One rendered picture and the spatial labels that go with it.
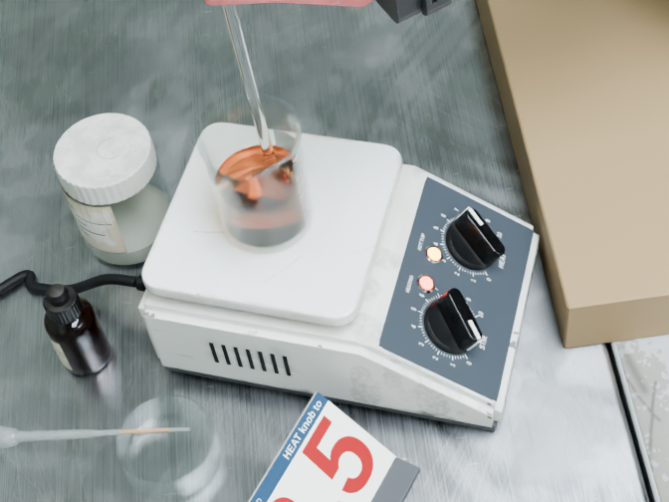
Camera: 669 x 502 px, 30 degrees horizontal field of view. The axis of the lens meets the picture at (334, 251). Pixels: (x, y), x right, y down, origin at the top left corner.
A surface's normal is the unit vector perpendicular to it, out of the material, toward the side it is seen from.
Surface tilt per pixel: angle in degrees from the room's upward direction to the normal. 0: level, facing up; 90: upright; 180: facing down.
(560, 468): 0
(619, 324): 90
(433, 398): 90
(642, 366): 0
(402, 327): 30
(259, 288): 0
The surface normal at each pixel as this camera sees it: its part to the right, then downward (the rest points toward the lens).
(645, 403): -0.10, -0.59
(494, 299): 0.40, -0.44
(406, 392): -0.26, 0.79
